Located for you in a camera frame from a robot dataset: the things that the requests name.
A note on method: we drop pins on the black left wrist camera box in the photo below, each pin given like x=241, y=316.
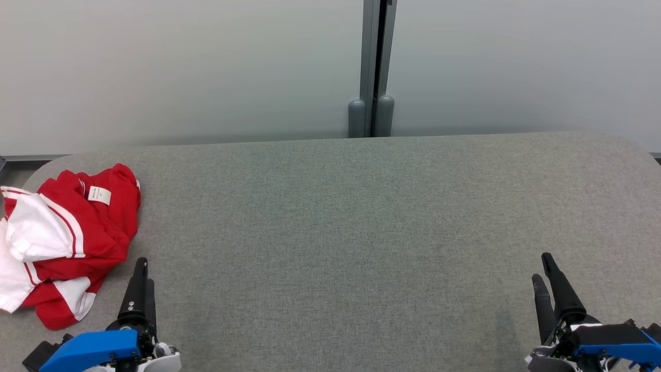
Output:
x=38, y=355

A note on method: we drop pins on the grey wall base rail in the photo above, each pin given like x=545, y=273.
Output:
x=31, y=157

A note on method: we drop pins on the grey partition post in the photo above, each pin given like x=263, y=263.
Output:
x=369, y=51

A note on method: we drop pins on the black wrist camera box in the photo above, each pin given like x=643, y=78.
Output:
x=38, y=355
x=653, y=330

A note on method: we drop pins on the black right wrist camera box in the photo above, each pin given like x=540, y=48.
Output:
x=653, y=330

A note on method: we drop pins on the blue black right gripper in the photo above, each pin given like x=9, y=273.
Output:
x=609, y=343

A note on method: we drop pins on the red white basketball shorts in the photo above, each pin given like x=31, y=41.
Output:
x=119, y=217

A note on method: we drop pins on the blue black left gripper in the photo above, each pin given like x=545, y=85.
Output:
x=88, y=351

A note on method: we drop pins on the grey cylindrical post foot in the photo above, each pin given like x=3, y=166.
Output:
x=356, y=119
x=384, y=116

